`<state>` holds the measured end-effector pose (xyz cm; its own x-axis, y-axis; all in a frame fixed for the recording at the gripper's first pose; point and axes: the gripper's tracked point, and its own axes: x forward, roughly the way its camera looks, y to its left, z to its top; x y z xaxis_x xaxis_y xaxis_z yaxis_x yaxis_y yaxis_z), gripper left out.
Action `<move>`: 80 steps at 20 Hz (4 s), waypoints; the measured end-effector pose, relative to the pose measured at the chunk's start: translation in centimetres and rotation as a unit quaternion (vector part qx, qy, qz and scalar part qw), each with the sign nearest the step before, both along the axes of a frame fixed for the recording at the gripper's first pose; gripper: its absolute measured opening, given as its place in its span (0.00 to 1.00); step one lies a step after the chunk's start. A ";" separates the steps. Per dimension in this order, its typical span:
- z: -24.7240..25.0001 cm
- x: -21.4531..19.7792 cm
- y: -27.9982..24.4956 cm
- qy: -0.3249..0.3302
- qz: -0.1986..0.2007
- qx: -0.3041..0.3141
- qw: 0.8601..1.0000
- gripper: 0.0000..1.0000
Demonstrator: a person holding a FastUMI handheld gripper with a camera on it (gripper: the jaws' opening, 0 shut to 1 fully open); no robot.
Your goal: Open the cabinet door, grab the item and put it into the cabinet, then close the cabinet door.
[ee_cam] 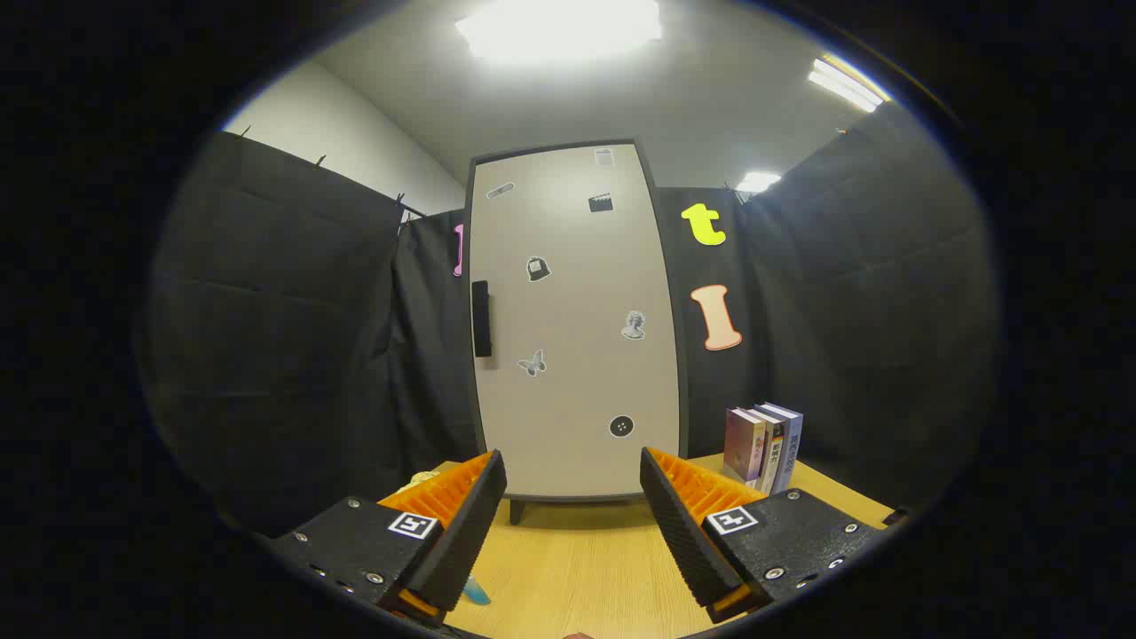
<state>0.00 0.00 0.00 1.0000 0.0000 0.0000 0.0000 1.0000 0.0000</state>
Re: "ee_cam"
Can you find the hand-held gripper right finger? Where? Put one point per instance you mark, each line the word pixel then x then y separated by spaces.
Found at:
pixel 683 541

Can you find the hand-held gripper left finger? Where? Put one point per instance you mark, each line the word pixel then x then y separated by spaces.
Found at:
pixel 466 541

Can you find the white blue squeeze tube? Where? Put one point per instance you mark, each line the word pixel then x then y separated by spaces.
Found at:
pixel 477 592

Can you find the yellow plush toy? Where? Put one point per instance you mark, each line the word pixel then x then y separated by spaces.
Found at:
pixel 417 483

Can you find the dark spine book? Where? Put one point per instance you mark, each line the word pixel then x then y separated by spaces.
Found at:
pixel 774 453

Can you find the dark grey cabinet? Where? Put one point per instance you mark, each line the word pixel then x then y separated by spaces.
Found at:
pixel 683 408

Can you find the white blue book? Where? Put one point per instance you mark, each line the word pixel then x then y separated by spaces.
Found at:
pixel 792 444

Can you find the black backdrop cloth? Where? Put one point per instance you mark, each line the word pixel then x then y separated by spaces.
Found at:
pixel 293 355

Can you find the small ceiling light panel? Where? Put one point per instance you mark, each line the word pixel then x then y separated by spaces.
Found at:
pixel 757 181

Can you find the long ceiling strip light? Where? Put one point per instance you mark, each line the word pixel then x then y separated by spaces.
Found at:
pixel 843 84

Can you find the large ceiling light panel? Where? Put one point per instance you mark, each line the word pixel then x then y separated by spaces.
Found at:
pixel 559 27

